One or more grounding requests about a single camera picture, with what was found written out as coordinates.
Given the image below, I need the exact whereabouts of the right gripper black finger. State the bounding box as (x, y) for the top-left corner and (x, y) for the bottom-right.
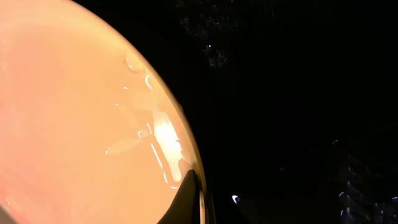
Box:
(158, 169), (200, 224)

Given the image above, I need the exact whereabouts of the yellow plate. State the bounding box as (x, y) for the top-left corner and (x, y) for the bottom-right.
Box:
(1, 1), (208, 224)

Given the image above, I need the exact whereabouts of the black round tray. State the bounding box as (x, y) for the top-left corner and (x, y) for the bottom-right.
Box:
(82, 1), (397, 223)

